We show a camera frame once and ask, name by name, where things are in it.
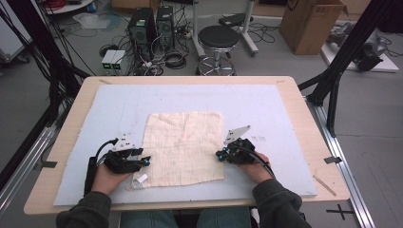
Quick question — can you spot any white board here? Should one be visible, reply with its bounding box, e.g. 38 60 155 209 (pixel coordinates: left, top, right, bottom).
320 37 400 73

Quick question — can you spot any white power supply box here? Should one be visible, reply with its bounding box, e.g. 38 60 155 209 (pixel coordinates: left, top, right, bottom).
101 49 118 75
111 50 127 75

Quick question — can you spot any white foam mat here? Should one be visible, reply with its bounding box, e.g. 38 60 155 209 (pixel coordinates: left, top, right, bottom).
52 84 318 207

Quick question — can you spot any black flat case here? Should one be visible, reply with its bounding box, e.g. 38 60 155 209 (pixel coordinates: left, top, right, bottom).
218 12 255 28

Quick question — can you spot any person's right leg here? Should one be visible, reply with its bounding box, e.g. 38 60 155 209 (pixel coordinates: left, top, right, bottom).
198 207 253 228

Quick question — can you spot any black cable coil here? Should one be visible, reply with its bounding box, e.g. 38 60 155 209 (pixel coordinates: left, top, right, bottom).
164 49 188 70

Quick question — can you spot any wooden table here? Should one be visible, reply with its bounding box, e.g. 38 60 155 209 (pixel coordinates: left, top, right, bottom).
23 75 351 216

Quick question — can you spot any white round table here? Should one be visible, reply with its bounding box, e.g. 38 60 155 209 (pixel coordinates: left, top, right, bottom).
44 0 96 15

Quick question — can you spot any left hand-held gripper black cable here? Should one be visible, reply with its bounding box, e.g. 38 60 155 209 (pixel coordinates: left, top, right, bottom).
83 138 120 197

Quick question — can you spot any white stand leg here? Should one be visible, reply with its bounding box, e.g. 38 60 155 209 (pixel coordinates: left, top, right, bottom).
191 0 207 60
240 0 259 56

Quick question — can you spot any clear plastic sheet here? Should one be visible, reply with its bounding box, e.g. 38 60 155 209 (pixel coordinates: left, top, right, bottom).
71 11 123 31

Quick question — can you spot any person's left leg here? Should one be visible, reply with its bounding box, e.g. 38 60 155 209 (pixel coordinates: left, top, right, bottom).
119 211 179 228

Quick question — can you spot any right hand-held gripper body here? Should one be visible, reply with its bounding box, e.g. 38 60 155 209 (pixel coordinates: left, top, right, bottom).
223 124 257 165

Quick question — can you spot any black round ring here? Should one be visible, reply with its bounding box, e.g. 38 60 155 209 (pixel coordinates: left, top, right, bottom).
99 44 119 58

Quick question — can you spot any black frame with cable bundle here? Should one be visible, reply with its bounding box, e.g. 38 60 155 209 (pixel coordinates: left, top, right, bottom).
0 0 93 191

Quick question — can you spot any grey-fronted computer tower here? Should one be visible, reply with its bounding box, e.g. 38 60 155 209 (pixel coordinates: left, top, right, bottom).
155 5 176 51

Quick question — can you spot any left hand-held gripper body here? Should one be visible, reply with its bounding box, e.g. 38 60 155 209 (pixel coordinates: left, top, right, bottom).
103 132 144 175

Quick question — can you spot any person's left hand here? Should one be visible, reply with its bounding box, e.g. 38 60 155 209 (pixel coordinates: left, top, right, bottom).
91 162 132 196

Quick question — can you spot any black tape cross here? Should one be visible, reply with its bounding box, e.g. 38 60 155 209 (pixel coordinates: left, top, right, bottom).
326 203 355 221

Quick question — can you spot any person's right hand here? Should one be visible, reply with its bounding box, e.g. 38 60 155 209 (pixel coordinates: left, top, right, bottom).
237 153 274 185

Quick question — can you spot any hand-held gripper black cable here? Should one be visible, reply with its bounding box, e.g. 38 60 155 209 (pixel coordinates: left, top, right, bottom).
83 138 120 197
240 146 276 179

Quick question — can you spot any cream cloth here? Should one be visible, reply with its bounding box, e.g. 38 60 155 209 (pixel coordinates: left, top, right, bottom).
126 110 226 192

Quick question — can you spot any person's leg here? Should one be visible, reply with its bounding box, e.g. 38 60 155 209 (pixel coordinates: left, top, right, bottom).
198 207 253 228
119 211 179 228

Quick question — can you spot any grey and black device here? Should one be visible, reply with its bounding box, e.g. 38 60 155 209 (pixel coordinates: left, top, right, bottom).
326 22 389 72

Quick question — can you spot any black computer tower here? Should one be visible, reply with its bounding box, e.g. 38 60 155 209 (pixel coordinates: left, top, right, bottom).
127 8 157 63

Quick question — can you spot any black round stool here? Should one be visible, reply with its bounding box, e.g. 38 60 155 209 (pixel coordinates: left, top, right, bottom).
195 25 241 76

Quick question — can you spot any thin wooden stick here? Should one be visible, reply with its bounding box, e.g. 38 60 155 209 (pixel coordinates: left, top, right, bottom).
313 175 337 198

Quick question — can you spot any aluminium rail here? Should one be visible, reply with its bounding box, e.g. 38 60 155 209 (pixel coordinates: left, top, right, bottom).
0 126 58 217
305 96 376 228

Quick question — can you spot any cardboard box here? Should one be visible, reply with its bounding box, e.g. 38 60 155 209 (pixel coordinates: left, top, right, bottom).
278 0 349 56

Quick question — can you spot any black metal frame strut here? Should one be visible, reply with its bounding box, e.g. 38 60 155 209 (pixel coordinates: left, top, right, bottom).
297 0 393 138

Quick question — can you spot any right hand-held gripper black cable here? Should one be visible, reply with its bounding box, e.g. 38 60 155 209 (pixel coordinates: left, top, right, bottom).
240 146 276 179

